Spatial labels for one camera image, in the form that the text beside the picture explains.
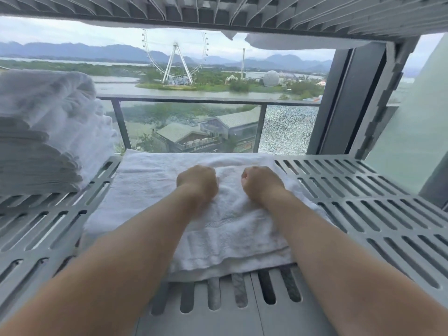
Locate person's right hand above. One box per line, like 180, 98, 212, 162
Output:
240, 167, 286, 204

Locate person's left hand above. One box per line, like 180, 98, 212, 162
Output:
176, 165, 220, 209

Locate white hand towel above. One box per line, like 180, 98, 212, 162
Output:
80, 149, 333, 282
0, 70, 98, 132

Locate person's right forearm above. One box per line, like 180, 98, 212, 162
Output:
260, 189, 448, 336

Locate person's left forearm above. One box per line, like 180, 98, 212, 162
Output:
0, 185, 210, 336

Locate glass balcony railing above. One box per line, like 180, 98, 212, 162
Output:
96, 95, 399, 154

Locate grey roofed building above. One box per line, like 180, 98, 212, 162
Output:
153, 106, 261, 154

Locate white ferris wheel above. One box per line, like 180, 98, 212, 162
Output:
141, 28, 210, 85

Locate grey slotted shelf board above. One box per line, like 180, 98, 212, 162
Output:
0, 154, 448, 336

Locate white hanging sheet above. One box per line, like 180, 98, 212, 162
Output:
85, 21, 371, 51

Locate pale green glass partition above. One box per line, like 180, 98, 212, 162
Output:
365, 33, 448, 196

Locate stack of folded white towels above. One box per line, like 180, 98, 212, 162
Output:
0, 112, 119, 195

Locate grey ribbed shelf board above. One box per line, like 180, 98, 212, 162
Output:
0, 0, 448, 42

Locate dark window frame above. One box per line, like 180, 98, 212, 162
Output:
306, 42, 389, 155

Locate grey notched shelf post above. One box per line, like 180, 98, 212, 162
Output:
350, 36, 420, 161
418, 161, 448, 211

